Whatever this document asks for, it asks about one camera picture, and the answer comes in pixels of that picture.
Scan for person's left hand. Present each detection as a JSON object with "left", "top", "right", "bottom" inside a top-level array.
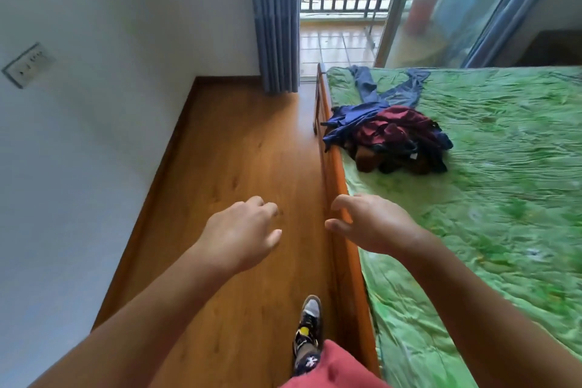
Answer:
[{"left": 202, "top": 195, "right": 283, "bottom": 275}]

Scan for person's right hand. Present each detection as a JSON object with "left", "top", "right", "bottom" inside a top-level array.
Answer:
[{"left": 325, "top": 194, "right": 428, "bottom": 256}]

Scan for brown fleece garment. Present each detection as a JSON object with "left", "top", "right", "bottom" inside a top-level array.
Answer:
[{"left": 354, "top": 146, "right": 433, "bottom": 175}]

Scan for dark navy clothes pile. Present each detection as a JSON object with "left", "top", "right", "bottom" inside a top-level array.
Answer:
[{"left": 386, "top": 133, "right": 449, "bottom": 174}]

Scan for dark red shirt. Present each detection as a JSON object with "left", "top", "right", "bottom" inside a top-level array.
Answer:
[{"left": 354, "top": 105, "right": 437, "bottom": 147}]

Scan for blue shirt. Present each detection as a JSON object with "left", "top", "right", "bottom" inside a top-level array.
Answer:
[{"left": 323, "top": 101, "right": 453, "bottom": 152}]

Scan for person's right forearm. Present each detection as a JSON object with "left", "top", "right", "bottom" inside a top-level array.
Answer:
[{"left": 400, "top": 233, "right": 582, "bottom": 388}]

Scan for person's left forearm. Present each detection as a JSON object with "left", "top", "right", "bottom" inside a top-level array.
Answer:
[{"left": 27, "top": 242, "right": 228, "bottom": 388}]

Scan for person's dark slipper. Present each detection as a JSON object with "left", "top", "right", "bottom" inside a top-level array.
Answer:
[{"left": 293, "top": 295, "right": 324, "bottom": 356}]

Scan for person's floral patterned trousers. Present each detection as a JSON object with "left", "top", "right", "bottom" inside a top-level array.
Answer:
[{"left": 293, "top": 346, "right": 323, "bottom": 377}]

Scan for person's red shirt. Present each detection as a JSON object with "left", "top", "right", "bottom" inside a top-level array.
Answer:
[{"left": 281, "top": 339, "right": 392, "bottom": 388}]

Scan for green floral bedsheet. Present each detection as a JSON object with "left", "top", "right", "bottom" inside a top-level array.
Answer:
[{"left": 326, "top": 65, "right": 582, "bottom": 388}]

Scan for sliding glass balcony door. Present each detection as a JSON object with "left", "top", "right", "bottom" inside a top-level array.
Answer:
[{"left": 299, "top": 0, "right": 546, "bottom": 69}]

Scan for red plant pot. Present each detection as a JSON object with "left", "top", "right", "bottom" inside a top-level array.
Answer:
[{"left": 404, "top": 0, "right": 449, "bottom": 36}]

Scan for wooden bed frame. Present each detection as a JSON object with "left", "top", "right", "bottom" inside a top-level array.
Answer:
[{"left": 313, "top": 64, "right": 381, "bottom": 375}]

